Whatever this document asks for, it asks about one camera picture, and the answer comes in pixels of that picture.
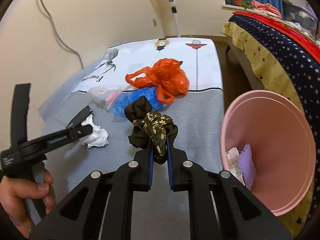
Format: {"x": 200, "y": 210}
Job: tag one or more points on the clear plastic zip bag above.
{"x": 104, "y": 97}

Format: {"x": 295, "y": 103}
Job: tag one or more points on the red floral blanket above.
{"x": 302, "y": 40}

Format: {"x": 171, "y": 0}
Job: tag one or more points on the black flat card package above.
{"x": 80, "y": 117}

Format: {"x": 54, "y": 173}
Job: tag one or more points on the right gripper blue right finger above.
{"x": 220, "y": 207}

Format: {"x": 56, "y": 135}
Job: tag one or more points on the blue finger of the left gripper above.
{"x": 67, "y": 136}

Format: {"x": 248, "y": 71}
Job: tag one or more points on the dark plastic storage bin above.
{"x": 303, "y": 19}

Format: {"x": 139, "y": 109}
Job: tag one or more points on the left hand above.
{"x": 15, "y": 190}

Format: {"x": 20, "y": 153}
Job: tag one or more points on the black floral scrunchie cloth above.
{"x": 150, "y": 126}

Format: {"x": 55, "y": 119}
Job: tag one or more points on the orange plastic bag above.
{"x": 166, "y": 75}

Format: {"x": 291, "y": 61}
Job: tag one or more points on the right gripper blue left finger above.
{"x": 100, "y": 207}

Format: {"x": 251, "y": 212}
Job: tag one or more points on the white paper wrapper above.
{"x": 233, "y": 157}

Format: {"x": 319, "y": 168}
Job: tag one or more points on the pink trash bin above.
{"x": 282, "y": 145}

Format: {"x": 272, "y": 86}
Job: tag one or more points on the navy star bed cover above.
{"x": 303, "y": 71}

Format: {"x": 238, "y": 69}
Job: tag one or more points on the grey white printed table cover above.
{"x": 159, "y": 213}

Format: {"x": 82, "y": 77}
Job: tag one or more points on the yellow star bed sheet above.
{"x": 264, "y": 64}

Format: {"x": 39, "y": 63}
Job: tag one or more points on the pink folded cloth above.
{"x": 266, "y": 8}

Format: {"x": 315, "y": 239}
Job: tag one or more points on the small white tissue ball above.
{"x": 98, "y": 137}

